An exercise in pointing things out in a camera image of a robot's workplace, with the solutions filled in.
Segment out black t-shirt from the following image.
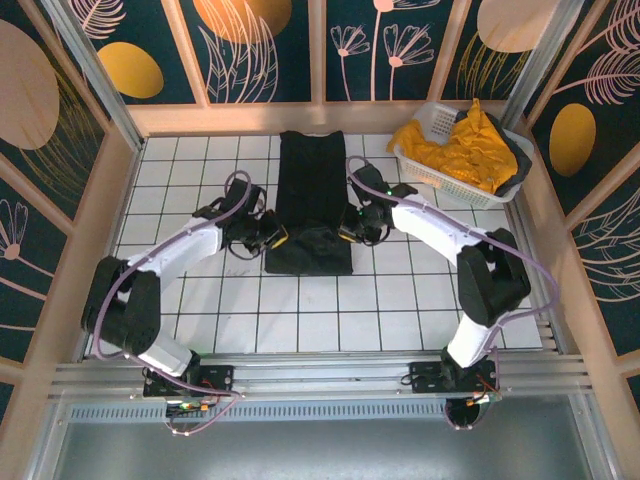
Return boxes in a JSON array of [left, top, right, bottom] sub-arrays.
[[263, 129, 355, 277]]

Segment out yellow t-shirt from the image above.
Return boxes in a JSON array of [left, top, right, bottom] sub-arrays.
[[387, 98, 519, 196]]

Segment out white plastic laundry basket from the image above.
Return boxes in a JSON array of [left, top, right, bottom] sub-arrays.
[[392, 102, 535, 210]]

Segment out grey t-shirt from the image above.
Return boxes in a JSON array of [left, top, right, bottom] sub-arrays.
[[452, 110, 534, 199]]

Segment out slotted metal strip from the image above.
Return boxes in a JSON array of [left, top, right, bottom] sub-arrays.
[[59, 399, 592, 422]]

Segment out grey metal sheet panel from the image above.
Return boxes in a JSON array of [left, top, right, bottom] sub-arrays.
[[24, 394, 617, 480]]

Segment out aluminium mounting rail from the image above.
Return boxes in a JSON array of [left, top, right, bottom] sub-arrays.
[[47, 352, 596, 401]]

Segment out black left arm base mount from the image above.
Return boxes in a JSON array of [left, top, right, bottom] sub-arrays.
[[142, 363, 236, 399]]

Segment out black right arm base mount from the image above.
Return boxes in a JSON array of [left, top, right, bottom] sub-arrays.
[[399, 358, 501, 397]]

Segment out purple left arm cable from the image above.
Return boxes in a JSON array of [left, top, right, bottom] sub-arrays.
[[89, 169, 245, 436]]

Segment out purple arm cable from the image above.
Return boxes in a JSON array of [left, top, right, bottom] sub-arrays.
[[346, 155, 561, 431], [89, 169, 245, 436]]

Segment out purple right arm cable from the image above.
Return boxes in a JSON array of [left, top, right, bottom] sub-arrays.
[[346, 155, 561, 431]]

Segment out aluminium frame post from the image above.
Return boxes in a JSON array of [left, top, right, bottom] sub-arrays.
[[42, 0, 146, 152], [493, 0, 587, 142]]

